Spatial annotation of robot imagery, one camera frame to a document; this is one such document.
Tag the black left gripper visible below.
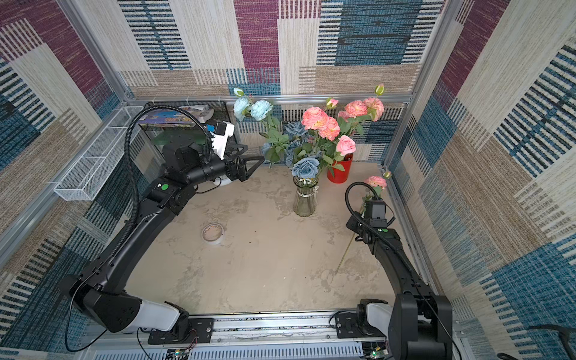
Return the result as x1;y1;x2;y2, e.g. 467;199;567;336
184;143;265;190

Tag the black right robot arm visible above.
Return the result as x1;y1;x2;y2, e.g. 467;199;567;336
344;181;455;359

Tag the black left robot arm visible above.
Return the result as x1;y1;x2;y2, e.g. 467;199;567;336
59;105;265;340

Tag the clear glass vase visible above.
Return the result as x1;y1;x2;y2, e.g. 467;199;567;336
293;177;319;218

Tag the white blue alarm clock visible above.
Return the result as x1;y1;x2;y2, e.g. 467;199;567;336
214;176;232;186

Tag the red pencil cup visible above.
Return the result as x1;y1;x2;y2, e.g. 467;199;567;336
327;154;353;184

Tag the light blue rose stem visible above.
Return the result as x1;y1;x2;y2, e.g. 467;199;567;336
232;87;281;132

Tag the grey blue rose stem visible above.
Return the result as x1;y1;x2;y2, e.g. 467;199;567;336
283;121;321;179

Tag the white tape roll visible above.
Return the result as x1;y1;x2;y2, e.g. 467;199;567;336
201;223;225;245

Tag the colourful book on shelf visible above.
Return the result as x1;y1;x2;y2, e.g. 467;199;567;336
139;104;215;127

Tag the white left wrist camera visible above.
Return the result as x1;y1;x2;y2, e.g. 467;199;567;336
205;119;235;160

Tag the black wire mesh shelf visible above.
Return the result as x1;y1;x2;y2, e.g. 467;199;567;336
136;104;235;171

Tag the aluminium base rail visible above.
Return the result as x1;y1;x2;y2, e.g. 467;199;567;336
73;307;469;360

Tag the white wire mesh basket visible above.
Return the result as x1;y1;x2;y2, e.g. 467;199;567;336
54;106;143;202

